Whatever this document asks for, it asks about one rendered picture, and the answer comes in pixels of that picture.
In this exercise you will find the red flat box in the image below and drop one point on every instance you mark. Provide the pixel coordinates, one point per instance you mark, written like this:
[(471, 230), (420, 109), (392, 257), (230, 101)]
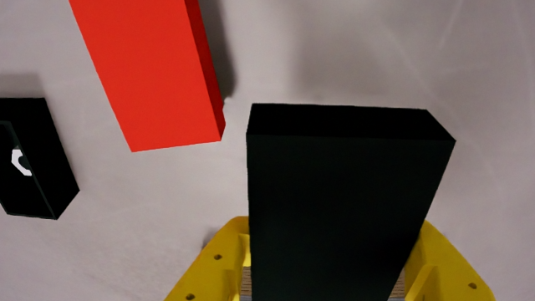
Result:
[(153, 63)]

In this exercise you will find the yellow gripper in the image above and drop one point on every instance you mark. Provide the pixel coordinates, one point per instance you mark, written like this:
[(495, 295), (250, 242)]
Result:
[(434, 270)]

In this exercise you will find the grey hex nut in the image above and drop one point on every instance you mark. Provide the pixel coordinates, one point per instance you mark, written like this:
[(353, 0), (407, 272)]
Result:
[(19, 162)]

